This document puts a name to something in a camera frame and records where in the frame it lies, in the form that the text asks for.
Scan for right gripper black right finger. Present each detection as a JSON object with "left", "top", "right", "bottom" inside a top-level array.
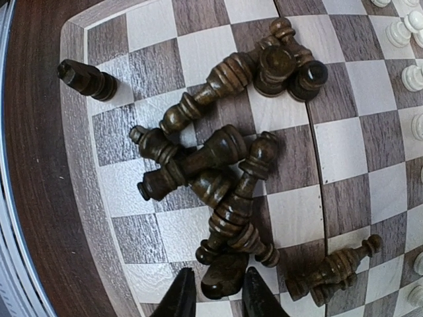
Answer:
[{"left": 243, "top": 267, "right": 289, "bottom": 317}]

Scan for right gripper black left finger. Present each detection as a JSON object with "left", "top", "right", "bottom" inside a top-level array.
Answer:
[{"left": 153, "top": 267, "right": 196, "bottom": 317}]

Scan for dark bishop chess piece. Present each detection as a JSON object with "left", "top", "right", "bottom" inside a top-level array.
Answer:
[{"left": 286, "top": 234, "right": 383, "bottom": 307}]

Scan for dark rook chess piece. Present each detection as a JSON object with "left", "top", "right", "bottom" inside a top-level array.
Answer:
[{"left": 57, "top": 59, "right": 118, "bottom": 102}]

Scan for dark knight chess piece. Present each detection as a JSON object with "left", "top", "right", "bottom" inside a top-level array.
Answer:
[{"left": 200, "top": 252, "right": 249, "bottom": 300}]

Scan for dark pawn chess piece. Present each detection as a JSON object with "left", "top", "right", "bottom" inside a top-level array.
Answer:
[{"left": 288, "top": 60, "right": 328, "bottom": 102}]

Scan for pile of dark chess pieces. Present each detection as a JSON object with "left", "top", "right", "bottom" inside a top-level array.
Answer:
[{"left": 129, "top": 17, "right": 326, "bottom": 300}]

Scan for wooden chess board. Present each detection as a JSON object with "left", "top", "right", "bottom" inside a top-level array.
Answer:
[{"left": 60, "top": 1, "right": 422, "bottom": 316}]

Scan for row of white chess pieces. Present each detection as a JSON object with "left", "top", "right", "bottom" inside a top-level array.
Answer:
[{"left": 368, "top": 1, "right": 422, "bottom": 316}]

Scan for aluminium front frame rail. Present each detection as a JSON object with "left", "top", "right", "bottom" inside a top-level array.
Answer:
[{"left": 1, "top": 1, "right": 56, "bottom": 316}]

